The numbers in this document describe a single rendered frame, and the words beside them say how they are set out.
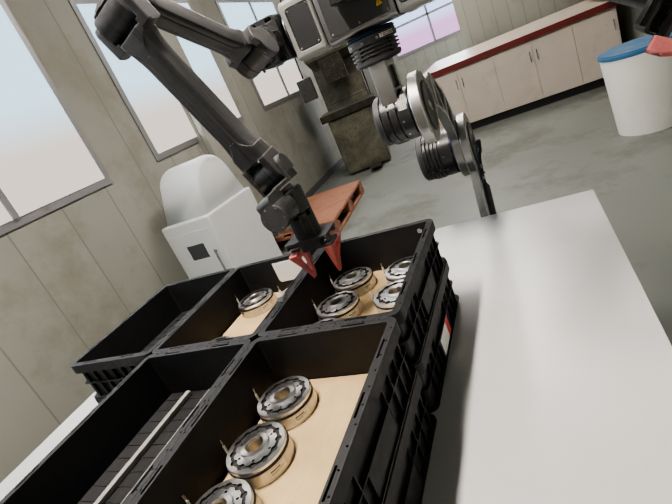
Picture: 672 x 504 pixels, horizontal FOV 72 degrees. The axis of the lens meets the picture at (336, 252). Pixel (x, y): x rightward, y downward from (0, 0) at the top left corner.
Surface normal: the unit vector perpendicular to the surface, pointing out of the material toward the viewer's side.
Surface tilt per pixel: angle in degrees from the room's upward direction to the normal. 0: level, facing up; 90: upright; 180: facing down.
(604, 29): 90
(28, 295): 90
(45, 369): 90
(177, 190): 71
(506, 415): 0
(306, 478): 0
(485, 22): 90
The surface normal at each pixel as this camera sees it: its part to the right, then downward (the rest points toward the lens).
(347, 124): -0.07, 0.39
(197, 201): -0.46, 0.17
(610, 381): -0.38, -0.86
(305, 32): -0.29, 0.46
